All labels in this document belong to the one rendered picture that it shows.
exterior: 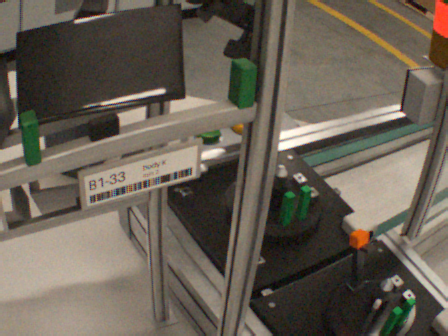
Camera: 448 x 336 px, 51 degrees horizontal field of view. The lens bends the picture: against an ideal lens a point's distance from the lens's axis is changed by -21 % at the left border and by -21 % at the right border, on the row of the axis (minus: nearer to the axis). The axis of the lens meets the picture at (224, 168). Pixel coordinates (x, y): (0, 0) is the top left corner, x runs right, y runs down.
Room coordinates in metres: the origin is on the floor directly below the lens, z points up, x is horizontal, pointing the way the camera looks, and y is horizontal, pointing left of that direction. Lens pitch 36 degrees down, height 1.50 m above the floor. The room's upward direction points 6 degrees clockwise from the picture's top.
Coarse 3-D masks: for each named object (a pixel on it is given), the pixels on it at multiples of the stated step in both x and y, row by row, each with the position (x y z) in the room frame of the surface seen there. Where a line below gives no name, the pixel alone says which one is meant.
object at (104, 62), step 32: (32, 32) 0.32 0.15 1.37; (64, 32) 0.32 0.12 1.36; (96, 32) 0.33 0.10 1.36; (128, 32) 0.34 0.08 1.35; (160, 32) 0.35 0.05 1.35; (32, 64) 0.31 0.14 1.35; (64, 64) 0.31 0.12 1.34; (96, 64) 0.32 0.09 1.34; (128, 64) 0.33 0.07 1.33; (160, 64) 0.34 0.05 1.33; (32, 96) 0.30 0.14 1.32; (64, 96) 0.31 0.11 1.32; (96, 96) 0.31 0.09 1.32; (128, 96) 0.32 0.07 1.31; (160, 96) 0.33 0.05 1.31
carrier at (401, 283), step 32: (352, 256) 0.53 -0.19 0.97; (384, 256) 0.53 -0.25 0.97; (288, 288) 0.47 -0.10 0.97; (320, 288) 0.47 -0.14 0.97; (352, 288) 0.44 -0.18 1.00; (384, 288) 0.40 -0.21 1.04; (416, 288) 0.46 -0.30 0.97; (288, 320) 0.41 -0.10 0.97; (320, 320) 0.41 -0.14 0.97; (352, 320) 0.39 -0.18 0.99; (384, 320) 0.39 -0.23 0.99; (416, 320) 0.40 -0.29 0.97
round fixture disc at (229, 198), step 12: (228, 192) 0.63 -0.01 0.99; (288, 192) 0.65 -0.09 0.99; (228, 204) 0.61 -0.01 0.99; (312, 204) 0.62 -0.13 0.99; (228, 216) 0.59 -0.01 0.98; (276, 216) 0.59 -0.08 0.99; (312, 216) 0.60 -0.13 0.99; (276, 228) 0.57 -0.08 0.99; (288, 228) 0.57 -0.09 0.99; (300, 228) 0.57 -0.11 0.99; (312, 228) 0.58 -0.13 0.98; (264, 240) 0.55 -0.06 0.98; (276, 240) 0.55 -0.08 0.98; (288, 240) 0.56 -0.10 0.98; (300, 240) 0.56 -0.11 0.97
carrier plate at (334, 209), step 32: (288, 160) 0.75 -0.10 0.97; (224, 192) 0.66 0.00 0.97; (320, 192) 0.68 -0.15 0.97; (192, 224) 0.58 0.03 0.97; (224, 224) 0.59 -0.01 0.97; (320, 224) 0.60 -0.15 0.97; (224, 256) 0.52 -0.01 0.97; (288, 256) 0.53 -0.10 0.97; (320, 256) 0.53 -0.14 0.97; (256, 288) 0.47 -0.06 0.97
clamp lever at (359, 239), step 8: (352, 232) 0.48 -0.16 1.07; (360, 232) 0.48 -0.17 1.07; (352, 240) 0.47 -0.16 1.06; (360, 240) 0.46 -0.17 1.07; (360, 248) 0.46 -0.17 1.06; (368, 248) 0.45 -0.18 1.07; (360, 256) 0.46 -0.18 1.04; (352, 264) 0.46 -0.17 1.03; (360, 264) 0.46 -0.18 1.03; (352, 272) 0.46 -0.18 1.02; (360, 272) 0.45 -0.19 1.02; (352, 280) 0.45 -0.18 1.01; (360, 280) 0.45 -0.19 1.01
